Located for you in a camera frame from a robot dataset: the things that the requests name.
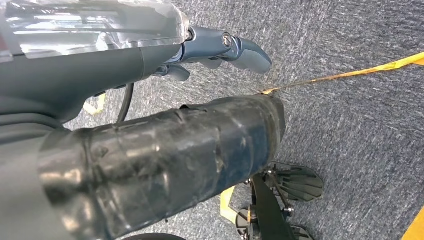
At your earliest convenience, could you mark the yellow floor tape outline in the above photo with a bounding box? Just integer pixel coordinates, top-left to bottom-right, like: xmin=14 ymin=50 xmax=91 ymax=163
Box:
xmin=220 ymin=51 xmax=424 ymax=240
xmin=82 ymin=93 xmax=107 ymax=116

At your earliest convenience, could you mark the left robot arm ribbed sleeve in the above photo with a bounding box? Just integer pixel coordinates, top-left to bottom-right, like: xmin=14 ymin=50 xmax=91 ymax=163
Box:
xmin=0 ymin=95 xmax=78 ymax=240

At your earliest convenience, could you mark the black robot foot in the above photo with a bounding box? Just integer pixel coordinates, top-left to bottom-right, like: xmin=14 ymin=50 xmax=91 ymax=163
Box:
xmin=235 ymin=161 xmax=325 ymax=240

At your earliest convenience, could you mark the black left hand cable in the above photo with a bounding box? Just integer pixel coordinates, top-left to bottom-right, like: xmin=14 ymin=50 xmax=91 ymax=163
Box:
xmin=115 ymin=82 xmax=136 ymax=124

